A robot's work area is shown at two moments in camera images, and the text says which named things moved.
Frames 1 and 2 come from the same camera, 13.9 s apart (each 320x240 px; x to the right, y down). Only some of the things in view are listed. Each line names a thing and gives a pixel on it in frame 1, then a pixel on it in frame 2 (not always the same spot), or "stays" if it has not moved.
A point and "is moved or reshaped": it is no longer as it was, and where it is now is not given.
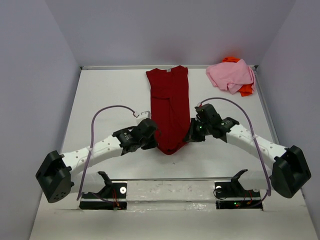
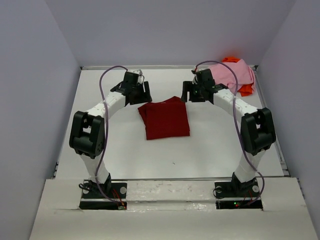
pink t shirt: (233, 75) stays
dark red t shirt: (170, 106) is moved or reshaped
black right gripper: (191, 136) to (188, 86)
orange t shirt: (246, 90) stays
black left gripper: (152, 143) to (145, 97)
